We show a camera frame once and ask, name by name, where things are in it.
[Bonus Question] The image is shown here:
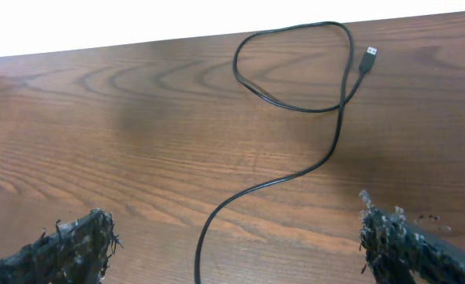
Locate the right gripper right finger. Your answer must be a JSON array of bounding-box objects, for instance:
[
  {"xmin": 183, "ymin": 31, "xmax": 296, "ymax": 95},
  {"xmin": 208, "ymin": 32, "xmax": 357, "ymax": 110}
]
[{"xmin": 359, "ymin": 190, "xmax": 465, "ymax": 284}]

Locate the black usb cable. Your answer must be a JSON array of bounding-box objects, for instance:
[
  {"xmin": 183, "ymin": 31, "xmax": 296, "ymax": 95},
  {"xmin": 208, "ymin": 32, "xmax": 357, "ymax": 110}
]
[{"xmin": 193, "ymin": 21, "xmax": 378, "ymax": 284}]

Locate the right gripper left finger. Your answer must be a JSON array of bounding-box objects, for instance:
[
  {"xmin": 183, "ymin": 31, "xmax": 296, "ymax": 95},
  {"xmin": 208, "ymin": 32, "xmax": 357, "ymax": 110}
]
[{"xmin": 0, "ymin": 208, "xmax": 117, "ymax": 284}]

